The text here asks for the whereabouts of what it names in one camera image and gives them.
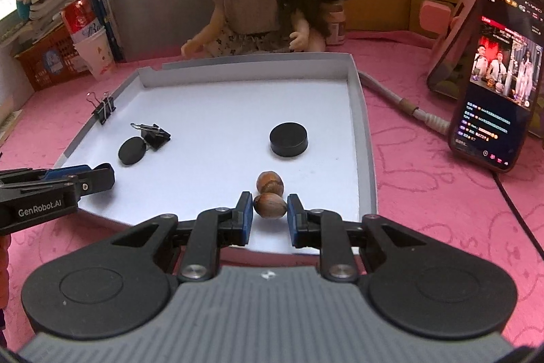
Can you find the black smartphone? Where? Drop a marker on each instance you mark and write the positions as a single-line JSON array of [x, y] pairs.
[[497, 82]]

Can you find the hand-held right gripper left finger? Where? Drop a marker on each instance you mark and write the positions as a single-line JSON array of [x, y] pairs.
[[245, 214]]

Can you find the white paper cup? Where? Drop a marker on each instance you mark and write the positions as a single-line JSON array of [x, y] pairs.
[[95, 54]]

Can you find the red drink can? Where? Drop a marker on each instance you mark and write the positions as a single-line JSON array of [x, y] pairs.
[[80, 18]]

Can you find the black binder clip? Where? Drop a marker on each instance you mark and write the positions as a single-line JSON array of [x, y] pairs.
[[155, 135], [104, 112]]

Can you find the yellow wooden shelf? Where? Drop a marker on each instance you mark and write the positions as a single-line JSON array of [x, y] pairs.
[[382, 8]]

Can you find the orange plastic basket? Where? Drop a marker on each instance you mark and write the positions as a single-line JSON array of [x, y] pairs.
[[46, 61]]

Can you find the small black disc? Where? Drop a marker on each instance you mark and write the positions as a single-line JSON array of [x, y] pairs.
[[134, 150]]

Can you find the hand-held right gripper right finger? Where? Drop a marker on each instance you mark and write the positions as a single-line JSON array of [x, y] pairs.
[[292, 218]]

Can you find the large black disc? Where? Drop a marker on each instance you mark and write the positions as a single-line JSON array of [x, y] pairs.
[[289, 139]]

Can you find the pink triangular stand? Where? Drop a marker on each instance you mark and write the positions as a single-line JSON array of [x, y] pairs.
[[463, 27]]

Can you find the white cardboard box lid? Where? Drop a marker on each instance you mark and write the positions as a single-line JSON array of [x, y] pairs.
[[212, 108]]

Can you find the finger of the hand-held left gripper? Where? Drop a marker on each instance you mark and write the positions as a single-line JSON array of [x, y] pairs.
[[102, 178], [68, 172]]

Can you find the pink rabbit print blanket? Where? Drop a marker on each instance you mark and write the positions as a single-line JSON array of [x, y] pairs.
[[425, 197]]

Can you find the brown nut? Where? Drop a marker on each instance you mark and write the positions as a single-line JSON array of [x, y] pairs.
[[270, 181], [268, 206]]

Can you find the brown glass bottle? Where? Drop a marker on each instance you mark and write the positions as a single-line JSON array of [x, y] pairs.
[[336, 22]]

